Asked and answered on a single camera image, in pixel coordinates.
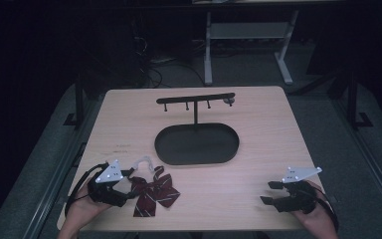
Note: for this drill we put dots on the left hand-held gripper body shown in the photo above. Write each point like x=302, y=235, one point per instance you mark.
x=109, y=174

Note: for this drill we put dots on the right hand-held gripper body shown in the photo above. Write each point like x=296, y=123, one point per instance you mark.
x=296, y=195

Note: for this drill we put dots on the dark red striped bow tie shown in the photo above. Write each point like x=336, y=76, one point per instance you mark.
x=154, y=192

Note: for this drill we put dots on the person's right hand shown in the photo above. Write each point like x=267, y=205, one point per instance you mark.
x=316, y=217

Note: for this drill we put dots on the person's left hand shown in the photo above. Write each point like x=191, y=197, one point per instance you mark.
x=84, y=210

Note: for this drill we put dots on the black hook stand with tray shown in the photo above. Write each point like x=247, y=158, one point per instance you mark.
x=196, y=146

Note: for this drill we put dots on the black metal stand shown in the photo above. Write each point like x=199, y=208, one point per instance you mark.
x=352, y=99
x=79, y=99

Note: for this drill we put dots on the small grey round object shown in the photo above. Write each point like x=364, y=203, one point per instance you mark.
x=229, y=100

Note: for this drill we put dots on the grey metal rail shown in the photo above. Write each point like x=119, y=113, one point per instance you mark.
x=54, y=191
x=369, y=151

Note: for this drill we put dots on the white metal table frame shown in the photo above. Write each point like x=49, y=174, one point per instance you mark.
x=245, y=30

